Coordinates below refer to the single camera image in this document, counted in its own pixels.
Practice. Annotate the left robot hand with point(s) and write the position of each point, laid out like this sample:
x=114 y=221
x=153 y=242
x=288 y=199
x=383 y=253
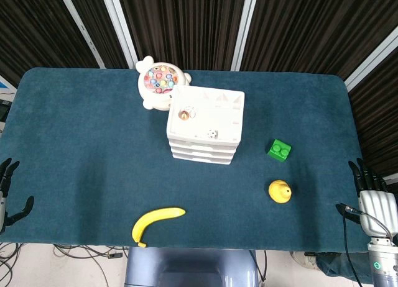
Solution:
x=5 y=175

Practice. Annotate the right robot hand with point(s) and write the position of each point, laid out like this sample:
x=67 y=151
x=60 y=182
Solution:
x=377 y=209

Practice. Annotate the clear plastic drawer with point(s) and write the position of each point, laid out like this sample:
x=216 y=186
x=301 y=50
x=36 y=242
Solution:
x=186 y=153
x=186 y=145

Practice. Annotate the dark device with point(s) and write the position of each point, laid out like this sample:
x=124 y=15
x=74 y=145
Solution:
x=4 y=110

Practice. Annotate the teal table cloth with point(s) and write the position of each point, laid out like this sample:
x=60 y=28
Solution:
x=77 y=144

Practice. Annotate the blue white board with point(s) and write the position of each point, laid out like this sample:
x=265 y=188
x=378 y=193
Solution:
x=6 y=86

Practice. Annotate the green building block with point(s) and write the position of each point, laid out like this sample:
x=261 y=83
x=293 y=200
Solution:
x=278 y=152

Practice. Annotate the black power adapter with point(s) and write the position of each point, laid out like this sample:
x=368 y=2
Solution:
x=114 y=255

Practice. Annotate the yellow toy banana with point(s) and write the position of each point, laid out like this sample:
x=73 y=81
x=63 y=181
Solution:
x=146 y=220

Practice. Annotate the white fishing game toy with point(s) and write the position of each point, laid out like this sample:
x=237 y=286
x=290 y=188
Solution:
x=158 y=79

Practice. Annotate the white dice black dots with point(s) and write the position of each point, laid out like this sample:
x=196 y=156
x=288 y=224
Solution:
x=212 y=133

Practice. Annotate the small gold bell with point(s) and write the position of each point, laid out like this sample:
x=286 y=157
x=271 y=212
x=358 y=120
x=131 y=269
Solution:
x=183 y=114

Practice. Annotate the blue-grey robot torso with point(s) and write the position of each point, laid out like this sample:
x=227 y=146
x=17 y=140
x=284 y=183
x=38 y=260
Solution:
x=186 y=268

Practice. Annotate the white frame bar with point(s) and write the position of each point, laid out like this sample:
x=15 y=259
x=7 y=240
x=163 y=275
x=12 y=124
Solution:
x=391 y=178

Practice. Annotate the white aluminium frame post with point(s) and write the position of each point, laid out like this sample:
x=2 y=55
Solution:
x=81 y=26
x=245 y=29
x=373 y=57
x=119 y=29

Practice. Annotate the white drawer cabinet frame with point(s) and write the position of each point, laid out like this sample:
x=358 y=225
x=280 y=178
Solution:
x=211 y=113

